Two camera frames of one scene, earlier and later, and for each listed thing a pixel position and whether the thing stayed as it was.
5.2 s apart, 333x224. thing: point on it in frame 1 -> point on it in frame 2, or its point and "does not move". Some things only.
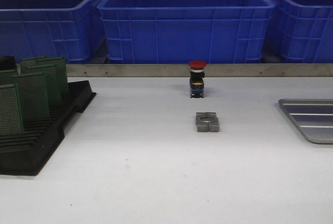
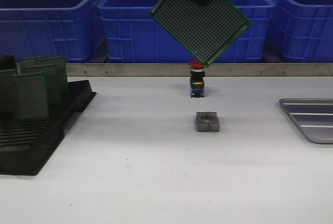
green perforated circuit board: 61,62 does not move
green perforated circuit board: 33,94 does not move
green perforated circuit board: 11,122 -> 205,30
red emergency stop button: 196,81 does not move
